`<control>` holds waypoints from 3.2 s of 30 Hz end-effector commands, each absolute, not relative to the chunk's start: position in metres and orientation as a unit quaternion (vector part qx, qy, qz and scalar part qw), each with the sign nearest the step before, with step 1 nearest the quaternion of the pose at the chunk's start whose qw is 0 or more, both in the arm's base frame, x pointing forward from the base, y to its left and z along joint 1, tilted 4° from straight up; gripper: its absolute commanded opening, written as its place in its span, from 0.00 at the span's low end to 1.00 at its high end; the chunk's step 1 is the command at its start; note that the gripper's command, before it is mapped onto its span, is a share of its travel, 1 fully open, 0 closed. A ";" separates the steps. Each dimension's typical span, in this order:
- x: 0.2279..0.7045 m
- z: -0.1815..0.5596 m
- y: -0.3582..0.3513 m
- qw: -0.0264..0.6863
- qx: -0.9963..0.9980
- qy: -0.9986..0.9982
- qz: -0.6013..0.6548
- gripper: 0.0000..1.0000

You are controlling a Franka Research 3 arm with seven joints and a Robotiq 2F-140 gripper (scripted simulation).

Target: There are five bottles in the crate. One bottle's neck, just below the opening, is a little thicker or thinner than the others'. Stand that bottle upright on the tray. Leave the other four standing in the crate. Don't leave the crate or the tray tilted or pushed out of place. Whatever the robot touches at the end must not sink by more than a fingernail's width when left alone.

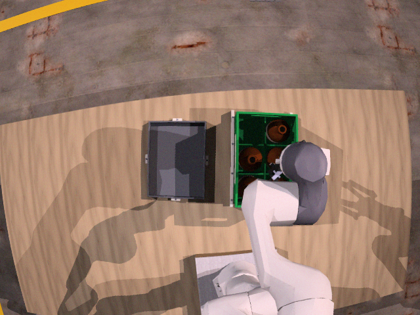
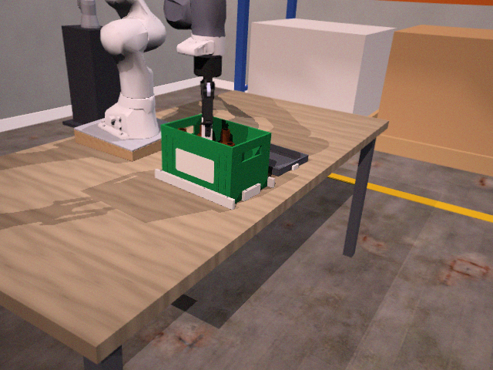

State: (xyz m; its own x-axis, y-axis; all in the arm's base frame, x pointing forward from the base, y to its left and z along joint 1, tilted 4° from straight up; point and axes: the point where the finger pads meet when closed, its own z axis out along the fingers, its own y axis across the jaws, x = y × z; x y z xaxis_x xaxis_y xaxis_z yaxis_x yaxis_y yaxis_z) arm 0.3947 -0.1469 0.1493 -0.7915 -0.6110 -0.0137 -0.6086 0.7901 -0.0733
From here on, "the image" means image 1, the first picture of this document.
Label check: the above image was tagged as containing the orange-brown bottle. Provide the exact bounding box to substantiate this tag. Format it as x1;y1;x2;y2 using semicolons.
266;147;283;168

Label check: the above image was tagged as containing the green bottle crate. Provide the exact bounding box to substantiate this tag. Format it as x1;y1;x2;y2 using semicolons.
234;112;298;206

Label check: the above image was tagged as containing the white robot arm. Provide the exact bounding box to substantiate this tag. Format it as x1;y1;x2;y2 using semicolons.
202;142;334;315

